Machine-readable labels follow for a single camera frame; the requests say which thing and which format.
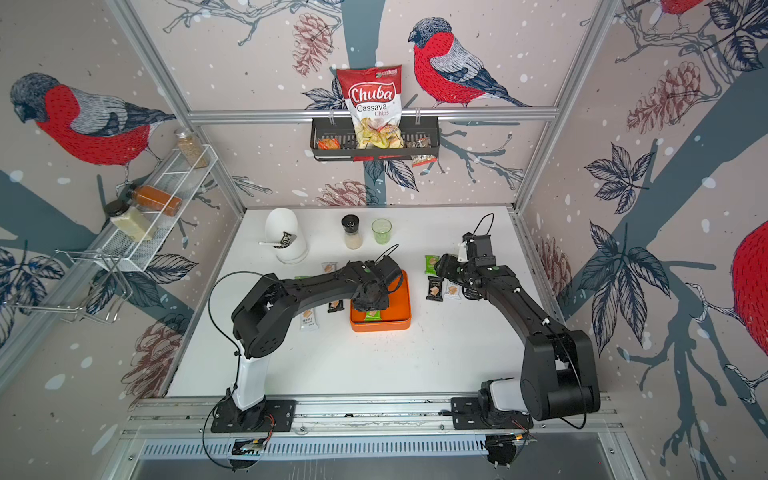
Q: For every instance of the aluminium front rail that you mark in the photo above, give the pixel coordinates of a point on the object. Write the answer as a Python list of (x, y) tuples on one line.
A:
[(338, 415)]

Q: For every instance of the red Chuba chips bag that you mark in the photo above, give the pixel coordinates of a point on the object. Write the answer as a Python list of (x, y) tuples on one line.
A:
[(373, 98)]

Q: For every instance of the glass spice jar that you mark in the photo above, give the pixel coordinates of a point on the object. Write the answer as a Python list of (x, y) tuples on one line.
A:
[(191, 148)]

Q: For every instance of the hidden white cookie packet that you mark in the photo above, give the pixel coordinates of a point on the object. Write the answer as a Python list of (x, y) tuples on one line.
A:
[(308, 321)]

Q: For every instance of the black wall basket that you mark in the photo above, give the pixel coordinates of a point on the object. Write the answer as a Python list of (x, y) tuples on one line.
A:
[(342, 140)]

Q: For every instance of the orange storage box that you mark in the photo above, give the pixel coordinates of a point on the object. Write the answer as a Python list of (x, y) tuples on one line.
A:
[(396, 317)]

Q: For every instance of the green glass cup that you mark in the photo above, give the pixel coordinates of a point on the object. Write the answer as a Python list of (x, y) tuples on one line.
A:
[(382, 229)]

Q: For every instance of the pale spice jar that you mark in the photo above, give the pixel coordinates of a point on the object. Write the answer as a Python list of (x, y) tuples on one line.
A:
[(130, 221)]

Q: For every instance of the white utensil holder cup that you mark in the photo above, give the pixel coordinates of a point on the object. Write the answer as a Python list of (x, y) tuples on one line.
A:
[(284, 220)]

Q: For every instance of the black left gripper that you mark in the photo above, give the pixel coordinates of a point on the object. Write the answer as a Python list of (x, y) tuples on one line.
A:
[(362, 305)]

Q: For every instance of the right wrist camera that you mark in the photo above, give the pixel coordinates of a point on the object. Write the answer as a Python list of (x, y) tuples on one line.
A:
[(479, 251)]

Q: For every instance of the green cookie packet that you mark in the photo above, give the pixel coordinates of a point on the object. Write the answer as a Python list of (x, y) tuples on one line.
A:
[(372, 316), (431, 265)]

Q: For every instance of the black cookie packet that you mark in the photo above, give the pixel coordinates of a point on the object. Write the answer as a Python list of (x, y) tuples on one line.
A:
[(435, 288), (335, 306)]

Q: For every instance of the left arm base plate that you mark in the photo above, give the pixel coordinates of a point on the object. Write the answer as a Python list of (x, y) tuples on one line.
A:
[(269, 415)]

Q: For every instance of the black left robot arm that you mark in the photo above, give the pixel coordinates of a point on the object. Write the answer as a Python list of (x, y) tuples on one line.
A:
[(262, 319)]

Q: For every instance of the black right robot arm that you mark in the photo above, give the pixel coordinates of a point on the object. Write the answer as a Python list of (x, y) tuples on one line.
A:
[(558, 378)]

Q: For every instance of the white wire wall shelf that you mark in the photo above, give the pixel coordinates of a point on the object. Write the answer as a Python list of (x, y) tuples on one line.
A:
[(125, 264)]

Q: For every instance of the orange sauce bottle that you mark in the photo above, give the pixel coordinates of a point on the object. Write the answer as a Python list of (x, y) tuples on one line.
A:
[(155, 200)]

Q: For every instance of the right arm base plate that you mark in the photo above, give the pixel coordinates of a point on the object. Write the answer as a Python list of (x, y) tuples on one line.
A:
[(478, 413)]

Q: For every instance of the glass grinder black cap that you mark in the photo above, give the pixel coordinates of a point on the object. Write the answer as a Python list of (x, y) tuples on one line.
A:
[(352, 236)]

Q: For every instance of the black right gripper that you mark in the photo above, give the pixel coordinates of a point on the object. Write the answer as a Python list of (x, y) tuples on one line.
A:
[(446, 265)]

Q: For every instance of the white cookie packet front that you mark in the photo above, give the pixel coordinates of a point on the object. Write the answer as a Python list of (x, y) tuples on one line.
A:
[(328, 267)]

